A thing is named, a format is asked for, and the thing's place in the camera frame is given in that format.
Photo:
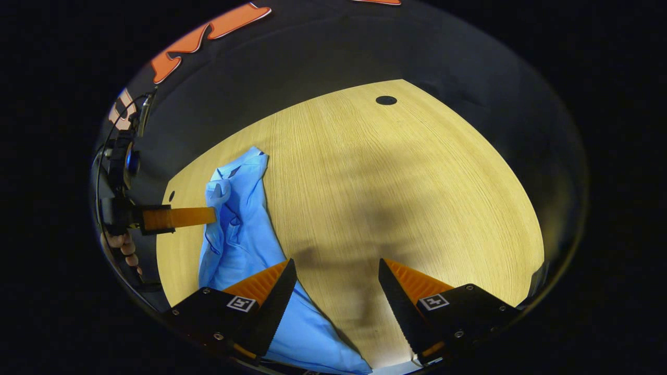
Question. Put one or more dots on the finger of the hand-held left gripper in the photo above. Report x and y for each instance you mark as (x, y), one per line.
(180, 217)

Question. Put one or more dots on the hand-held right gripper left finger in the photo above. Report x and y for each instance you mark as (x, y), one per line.
(271, 307)

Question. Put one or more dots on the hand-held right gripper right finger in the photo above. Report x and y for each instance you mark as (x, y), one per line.
(401, 307)

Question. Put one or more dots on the light blue T-shirt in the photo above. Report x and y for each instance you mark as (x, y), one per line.
(245, 234)

